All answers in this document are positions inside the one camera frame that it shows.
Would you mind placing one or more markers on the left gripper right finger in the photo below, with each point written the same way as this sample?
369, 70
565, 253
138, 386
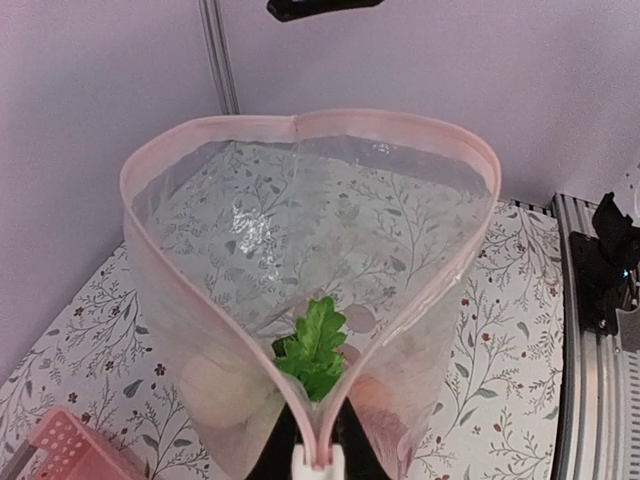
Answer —
361, 462

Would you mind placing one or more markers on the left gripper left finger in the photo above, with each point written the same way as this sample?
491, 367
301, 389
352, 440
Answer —
275, 460

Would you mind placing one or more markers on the orange tangerine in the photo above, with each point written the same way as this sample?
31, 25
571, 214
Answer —
372, 401

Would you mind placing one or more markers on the white radish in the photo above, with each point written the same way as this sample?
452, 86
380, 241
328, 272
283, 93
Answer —
311, 353
220, 390

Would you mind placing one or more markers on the clear zip top bag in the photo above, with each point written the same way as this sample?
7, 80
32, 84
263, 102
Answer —
233, 223

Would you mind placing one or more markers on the pink plastic basket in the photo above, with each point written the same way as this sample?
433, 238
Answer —
71, 450

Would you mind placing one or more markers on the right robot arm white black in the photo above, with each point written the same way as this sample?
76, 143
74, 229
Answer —
291, 10

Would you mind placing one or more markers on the floral table mat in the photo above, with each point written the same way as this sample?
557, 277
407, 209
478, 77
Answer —
496, 417

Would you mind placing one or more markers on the aluminium front rail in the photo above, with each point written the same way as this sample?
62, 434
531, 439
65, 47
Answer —
598, 429

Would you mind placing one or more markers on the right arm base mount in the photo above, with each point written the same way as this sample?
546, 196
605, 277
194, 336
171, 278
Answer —
603, 267

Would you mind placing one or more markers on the right aluminium post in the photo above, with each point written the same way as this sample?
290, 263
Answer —
218, 55

